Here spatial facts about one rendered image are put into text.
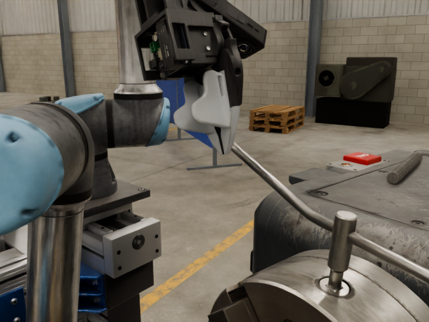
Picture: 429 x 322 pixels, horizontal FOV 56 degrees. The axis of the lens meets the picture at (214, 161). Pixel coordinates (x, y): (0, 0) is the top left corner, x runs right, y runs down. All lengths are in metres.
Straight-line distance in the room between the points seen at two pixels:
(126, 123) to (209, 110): 0.52
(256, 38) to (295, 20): 10.74
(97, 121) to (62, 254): 0.40
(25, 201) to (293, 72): 10.90
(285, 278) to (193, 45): 0.28
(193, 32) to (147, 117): 0.52
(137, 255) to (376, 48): 9.97
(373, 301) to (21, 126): 0.40
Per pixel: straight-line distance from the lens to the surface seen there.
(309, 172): 0.82
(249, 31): 0.51
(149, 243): 0.93
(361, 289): 0.48
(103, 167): 0.97
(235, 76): 0.44
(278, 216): 0.67
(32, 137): 0.42
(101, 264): 0.92
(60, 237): 0.61
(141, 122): 0.94
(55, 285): 0.64
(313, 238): 0.63
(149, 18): 0.45
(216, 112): 0.44
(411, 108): 10.55
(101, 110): 0.95
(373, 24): 10.68
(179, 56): 0.41
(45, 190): 0.42
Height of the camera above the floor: 1.48
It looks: 14 degrees down
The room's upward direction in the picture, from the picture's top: straight up
